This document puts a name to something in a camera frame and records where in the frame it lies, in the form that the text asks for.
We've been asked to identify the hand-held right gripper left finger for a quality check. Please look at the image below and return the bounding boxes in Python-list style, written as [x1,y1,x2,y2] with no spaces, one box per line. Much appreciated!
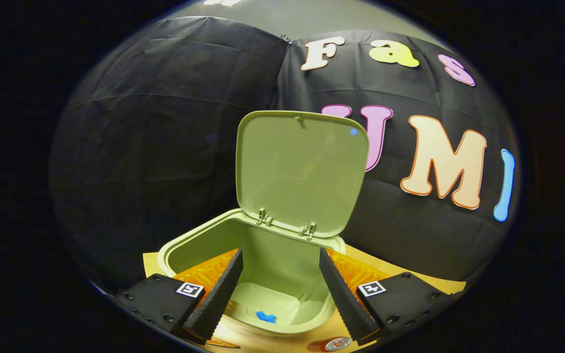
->
[115,248,244,345]

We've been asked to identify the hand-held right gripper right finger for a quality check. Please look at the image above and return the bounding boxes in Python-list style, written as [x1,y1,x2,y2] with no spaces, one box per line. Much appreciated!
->
[318,246,463,346]

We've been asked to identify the red pop can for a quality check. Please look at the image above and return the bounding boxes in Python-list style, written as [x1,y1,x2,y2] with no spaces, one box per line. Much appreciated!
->
[307,336,353,353]

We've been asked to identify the green desktop garbage bin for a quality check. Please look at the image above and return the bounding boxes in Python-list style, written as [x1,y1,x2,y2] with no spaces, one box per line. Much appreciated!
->
[157,110,370,339]

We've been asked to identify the wooden desktop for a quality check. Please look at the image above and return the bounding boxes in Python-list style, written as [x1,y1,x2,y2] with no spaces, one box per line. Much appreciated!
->
[143,244,467,353]

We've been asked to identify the black backdrop cloth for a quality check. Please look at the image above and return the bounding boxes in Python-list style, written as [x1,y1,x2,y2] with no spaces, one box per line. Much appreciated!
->
[50,16,521,295]

